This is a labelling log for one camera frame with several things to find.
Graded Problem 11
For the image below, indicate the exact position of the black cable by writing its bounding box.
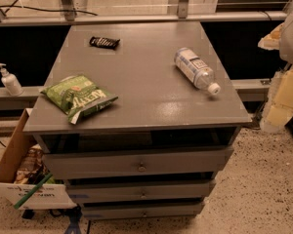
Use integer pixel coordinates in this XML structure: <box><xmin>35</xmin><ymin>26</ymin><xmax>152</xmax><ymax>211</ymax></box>
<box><xmin>0</xmin><ymin>0</ymin><xmax>99</xmax><ymax>18</ymax></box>

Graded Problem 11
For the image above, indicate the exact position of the bottom grey drawer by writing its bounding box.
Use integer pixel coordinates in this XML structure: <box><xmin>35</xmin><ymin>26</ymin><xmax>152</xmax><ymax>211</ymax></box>
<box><xmin>82</xmin><ymin>201</ymin><xmax>203</xmax><ymax>220</ymax></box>

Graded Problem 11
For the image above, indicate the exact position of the clear plastic water bottle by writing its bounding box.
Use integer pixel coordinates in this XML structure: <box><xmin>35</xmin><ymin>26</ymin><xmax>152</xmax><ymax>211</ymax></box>
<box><xmin>174</xmin><ymin>48</ymin><xmax>221</xmax><ymax>96</ymax></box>

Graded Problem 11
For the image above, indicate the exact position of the grey drawer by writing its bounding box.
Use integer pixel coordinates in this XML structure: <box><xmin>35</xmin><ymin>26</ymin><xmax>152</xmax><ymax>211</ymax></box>
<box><xmin>82</xmin><ymin>201</ymin><xmax>203</xmax><ymax>220</ymax></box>
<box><xmin>66</xmin><ymin>179</ymin><xmax>216</xmax><ymax>203</ymax></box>
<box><xmin>43</xmin><ymin>146</ymin><xmax>233</xmax><ymax>179</ymax></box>

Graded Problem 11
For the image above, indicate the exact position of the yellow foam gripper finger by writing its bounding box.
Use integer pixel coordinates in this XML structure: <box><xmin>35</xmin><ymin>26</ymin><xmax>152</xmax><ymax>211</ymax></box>
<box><xmin>258</xmin><ymin>22</ymin><xmax>293</xmax><ymax>133</ymax></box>

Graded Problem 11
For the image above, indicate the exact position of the white pump dispenser bottle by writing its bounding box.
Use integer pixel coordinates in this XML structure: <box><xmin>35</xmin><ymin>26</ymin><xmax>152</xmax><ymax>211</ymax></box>
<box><xmin>0</xmin><ymin>63</ymin><xmax>23</xmax><ymax>96</ymax></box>

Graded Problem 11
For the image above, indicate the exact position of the cardboard box with snacks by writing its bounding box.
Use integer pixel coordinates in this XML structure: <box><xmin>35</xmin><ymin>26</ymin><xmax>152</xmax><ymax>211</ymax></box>
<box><xmin>0</xmin><ymin>108</ymin><xmax>76</xmax><ymax>210</ymax></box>

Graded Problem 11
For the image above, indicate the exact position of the green stick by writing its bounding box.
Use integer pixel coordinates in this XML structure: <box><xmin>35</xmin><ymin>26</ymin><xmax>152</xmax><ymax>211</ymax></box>
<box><xmin>14</xmin><ymin>173</ymin><xmax>52</xmax><ymax>210</ymax></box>

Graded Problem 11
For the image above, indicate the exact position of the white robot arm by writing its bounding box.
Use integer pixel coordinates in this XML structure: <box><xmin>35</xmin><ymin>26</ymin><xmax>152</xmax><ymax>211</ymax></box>
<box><xmin>258</xmin><ymin>9</ymin><xmax>293</xmax><ymax>133</ymax></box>

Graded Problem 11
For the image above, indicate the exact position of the blue clamp stand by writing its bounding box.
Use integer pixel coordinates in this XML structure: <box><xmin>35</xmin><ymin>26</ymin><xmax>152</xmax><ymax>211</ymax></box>
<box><xmin>63</xmin><ymin>207</ymin><xmax>82</xmax><ymax>234</ymax></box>

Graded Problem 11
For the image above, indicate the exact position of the green chip bag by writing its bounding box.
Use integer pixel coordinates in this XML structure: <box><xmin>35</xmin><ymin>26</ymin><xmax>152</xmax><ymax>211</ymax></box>
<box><xmin>41</xmin><ymin>75</ymin><xmax>118</xmax><ymax>125</ymax></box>

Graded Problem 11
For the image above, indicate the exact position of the black rxbar chocolate wrapper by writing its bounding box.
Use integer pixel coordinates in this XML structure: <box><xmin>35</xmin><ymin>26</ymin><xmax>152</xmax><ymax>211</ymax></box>
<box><xmin>89</xmin><ymin>36</ymin><xmax>120</xmax><ymax>50</ymax></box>

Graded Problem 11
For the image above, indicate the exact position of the top grey drawer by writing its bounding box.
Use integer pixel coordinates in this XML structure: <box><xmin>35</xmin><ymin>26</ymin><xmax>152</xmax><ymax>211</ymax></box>
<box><xmin>43</xmin><ymin>146</ymin><xmax>233</xmax><ymax>179</ymax></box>

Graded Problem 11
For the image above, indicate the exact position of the middle grey drawer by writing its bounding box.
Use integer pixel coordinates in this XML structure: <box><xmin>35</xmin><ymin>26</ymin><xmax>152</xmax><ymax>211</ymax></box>
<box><xmin>66</xmin><ymin>179</ymin><xmax>216</xmax><ymax>203</ymax></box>

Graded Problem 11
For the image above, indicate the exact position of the grey drawer cabinet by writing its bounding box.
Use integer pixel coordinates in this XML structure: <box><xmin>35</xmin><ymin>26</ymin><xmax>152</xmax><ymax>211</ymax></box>
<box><xmin>24</xmin><ymin>21</ymin><xmax>249</xmax><ymax>212</ymax></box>

